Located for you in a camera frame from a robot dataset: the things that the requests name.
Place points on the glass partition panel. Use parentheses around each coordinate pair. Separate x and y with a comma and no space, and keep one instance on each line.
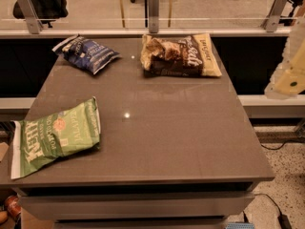
(164,14)

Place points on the metal glass bracket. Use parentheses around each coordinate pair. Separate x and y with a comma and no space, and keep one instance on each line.
(33,23)
(272,20)
(153,16)

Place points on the blue chip bag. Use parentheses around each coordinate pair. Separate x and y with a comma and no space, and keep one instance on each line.
(85,54)

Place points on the black office chair left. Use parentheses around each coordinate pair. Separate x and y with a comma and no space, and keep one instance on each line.
(50,10)

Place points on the red can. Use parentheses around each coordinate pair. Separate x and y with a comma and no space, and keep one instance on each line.
(12,206)

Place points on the green jalapeno chip bag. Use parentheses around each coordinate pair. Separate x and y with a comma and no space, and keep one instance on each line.
(40,142)

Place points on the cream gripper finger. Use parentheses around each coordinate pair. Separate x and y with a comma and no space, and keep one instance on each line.
(288,79)

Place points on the left metal glass bracket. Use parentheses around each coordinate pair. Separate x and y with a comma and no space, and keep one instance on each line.
(33,23)

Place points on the brown chip bag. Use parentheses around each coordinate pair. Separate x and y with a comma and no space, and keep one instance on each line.
(191,56)

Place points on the grey drawer cabinet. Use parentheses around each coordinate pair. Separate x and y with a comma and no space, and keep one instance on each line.
(120,209)

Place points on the centre metal glass bracket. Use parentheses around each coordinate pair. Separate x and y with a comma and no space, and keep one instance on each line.
(153,16)

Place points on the right metal glass bracket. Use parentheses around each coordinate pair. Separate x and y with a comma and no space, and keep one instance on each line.
(272,20)

